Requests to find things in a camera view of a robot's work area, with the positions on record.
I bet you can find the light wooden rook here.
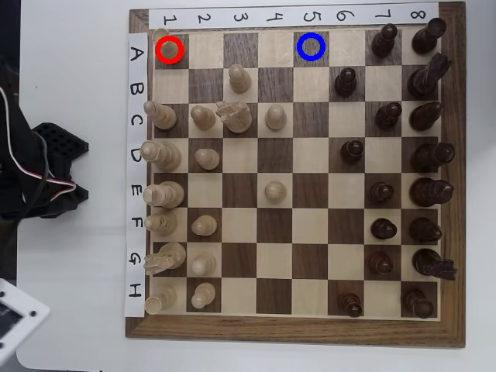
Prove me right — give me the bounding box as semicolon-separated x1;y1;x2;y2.
143;281;178;315
151;26;182;64

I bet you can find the black perforated arm base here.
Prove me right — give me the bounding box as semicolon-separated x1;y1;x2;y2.
33;122;90;219

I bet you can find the light wooden pawn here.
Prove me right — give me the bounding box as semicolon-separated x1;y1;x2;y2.
190;105;217;131
191;215;219;237
264;103;288;131
190;281;217;310
228;64;252;94
264;180;288;204
189;251;217;277
194;147;221;171

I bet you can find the light wooden knight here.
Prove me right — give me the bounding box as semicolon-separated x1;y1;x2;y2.
215;99;253;135
143;242;188;277

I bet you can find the light wooden king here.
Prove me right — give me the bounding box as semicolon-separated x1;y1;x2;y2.
143;181;185;209

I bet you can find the light wooden queen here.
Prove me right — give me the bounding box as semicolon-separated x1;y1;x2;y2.
139;139;182;173

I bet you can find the light wooden bishop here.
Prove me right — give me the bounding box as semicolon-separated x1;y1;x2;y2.
143;100;178;131
143;211;178;236

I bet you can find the dark wooden pawn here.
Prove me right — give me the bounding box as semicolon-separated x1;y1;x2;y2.
370;218;398;240
336;291;364;319
365;251;394;274
340;139;365;164
367;182;395;205
333;67;358;98
374;102;403;131
370;22;399;59

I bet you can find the white paper strip with letters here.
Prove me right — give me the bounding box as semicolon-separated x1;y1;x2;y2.
124;32;149;318

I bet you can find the wooden chessboard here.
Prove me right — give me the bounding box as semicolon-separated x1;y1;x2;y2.
125;2;467;349

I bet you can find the white paper strip with numbers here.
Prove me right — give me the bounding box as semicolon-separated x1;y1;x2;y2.
148;2;439;29

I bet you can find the dark wooden king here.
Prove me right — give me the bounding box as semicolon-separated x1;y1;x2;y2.
408;177;455;208

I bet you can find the dark wooden bishop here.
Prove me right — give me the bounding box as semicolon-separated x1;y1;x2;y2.
408;217;443;243
408;101;444;132

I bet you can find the dark wooden queen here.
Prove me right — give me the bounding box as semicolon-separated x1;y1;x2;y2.
410;142;456;174

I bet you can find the dark wooden knight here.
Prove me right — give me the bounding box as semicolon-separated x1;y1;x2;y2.
412;248;459;281
406;52;453;100

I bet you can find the dark wooden rook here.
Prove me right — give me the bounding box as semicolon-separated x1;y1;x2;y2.
411;17;448;55
400;288;436;319

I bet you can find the white red servo cable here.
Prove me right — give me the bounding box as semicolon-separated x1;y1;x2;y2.
0;87;78;202

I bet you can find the black camera cable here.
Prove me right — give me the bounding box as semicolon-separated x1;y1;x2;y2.
21;131;52;218

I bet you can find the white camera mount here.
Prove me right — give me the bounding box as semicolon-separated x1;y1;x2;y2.
0;277;52;363

